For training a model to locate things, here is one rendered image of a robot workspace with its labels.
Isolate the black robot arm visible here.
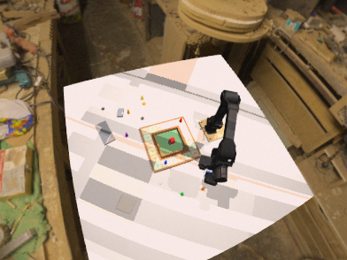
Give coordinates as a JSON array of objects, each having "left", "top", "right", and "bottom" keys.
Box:
[{"left": 197, "top": 90, "right": 241, "bottom": 183}]

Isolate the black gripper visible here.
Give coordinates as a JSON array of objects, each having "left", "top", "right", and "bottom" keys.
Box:
[{"left": 204, "top": 148, "right": 218, "bottom": 186}]

